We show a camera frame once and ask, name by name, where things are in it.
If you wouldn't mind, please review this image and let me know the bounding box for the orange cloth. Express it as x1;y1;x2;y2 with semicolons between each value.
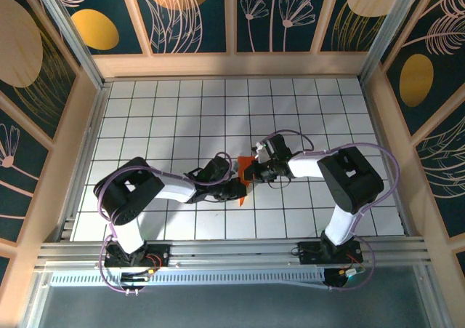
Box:
235;155;256;209

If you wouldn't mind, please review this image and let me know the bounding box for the small controller circuit board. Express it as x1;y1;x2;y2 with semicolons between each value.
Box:
121;268;154;284
339;265;367;279

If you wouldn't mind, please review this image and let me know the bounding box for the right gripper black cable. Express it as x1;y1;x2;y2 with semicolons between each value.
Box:
266;177;292;192

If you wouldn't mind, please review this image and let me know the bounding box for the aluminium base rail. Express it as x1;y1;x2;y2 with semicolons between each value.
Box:
34;236;433;271

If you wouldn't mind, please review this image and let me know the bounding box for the perforated metal cable tray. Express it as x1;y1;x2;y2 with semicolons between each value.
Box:
50;269;328;288

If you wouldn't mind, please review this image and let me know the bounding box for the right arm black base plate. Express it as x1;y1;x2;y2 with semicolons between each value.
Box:
296;241;364;265

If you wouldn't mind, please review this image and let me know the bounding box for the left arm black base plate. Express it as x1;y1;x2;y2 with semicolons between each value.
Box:
104;243;171;269

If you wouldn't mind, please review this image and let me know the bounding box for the aluminium frame post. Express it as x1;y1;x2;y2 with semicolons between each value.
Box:
28;0;106;91
357;0;426;85
416;265;442;328
20;269;50;328

